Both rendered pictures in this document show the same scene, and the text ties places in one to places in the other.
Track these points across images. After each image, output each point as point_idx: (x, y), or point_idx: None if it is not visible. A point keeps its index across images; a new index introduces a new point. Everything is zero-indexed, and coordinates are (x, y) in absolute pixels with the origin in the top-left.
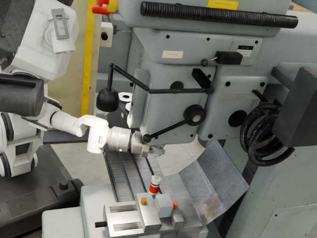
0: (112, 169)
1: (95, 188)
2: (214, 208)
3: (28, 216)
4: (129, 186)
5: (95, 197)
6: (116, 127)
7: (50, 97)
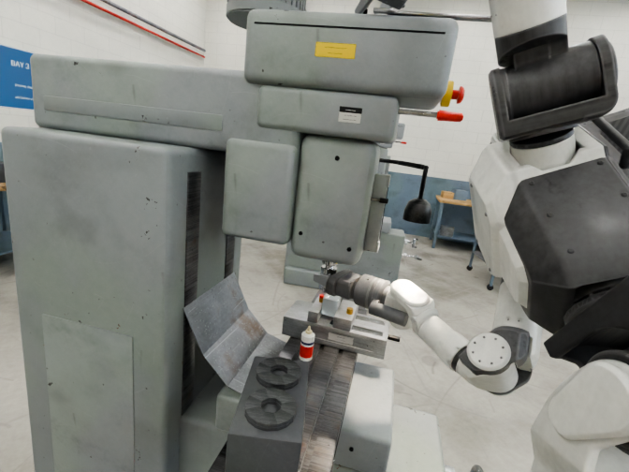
0: (344, 404)
1: (370, 429)
2: (250, 321)
3: None
4: (329, 379)
5: (373, 416)
6: (380, 281)
7: (490, 333)
